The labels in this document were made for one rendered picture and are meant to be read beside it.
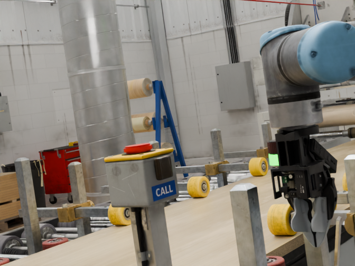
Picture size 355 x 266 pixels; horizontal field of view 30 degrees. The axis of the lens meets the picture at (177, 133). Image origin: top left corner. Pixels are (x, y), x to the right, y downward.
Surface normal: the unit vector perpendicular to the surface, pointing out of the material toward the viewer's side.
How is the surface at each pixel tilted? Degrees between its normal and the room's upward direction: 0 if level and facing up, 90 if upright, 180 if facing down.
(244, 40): 90
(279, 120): 90
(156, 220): 90
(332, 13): 90
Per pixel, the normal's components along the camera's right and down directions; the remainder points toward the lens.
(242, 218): -0.58, 0.12
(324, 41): 0.18, 0.03
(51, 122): 0.80, -0.08
